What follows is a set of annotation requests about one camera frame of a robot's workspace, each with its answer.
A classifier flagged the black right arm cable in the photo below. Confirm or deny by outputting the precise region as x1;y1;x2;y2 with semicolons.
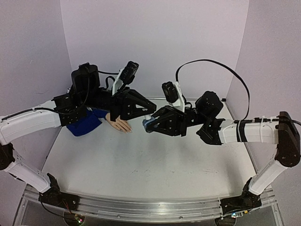
175;60;251;123

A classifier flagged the blue nail polish bottle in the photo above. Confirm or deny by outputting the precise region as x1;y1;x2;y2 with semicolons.
143;118;155;133

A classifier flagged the mannequin hand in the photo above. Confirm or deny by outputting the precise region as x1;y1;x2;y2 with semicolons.
105;113;132;133

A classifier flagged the white nail polish cap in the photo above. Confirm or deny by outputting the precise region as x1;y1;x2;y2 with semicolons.
144;114;152;121

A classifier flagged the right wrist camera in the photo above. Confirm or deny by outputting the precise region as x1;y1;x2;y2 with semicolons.
162;81;185;112

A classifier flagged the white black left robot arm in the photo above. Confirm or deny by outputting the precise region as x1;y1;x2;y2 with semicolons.
0;61;157;206

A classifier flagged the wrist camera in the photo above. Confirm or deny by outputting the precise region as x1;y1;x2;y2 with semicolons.
162;81;185;112
111;61;139;95

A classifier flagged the aluminium table front rail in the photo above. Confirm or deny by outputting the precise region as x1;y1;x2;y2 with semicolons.
25;186;276;223

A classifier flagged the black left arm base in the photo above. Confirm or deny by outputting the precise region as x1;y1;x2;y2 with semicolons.
39;173;80;211

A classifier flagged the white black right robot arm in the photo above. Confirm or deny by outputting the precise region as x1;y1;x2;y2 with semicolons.
143;91;301;195

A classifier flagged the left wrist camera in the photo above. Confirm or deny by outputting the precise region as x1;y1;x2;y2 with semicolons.
111;61;139;95

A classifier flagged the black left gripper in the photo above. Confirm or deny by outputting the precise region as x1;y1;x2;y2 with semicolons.
83;87;158;122

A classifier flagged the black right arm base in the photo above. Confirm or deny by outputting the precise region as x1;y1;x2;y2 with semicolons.
220;178;262;216

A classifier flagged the blue white red jacket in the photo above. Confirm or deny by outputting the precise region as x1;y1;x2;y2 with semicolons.
66;108;109;137

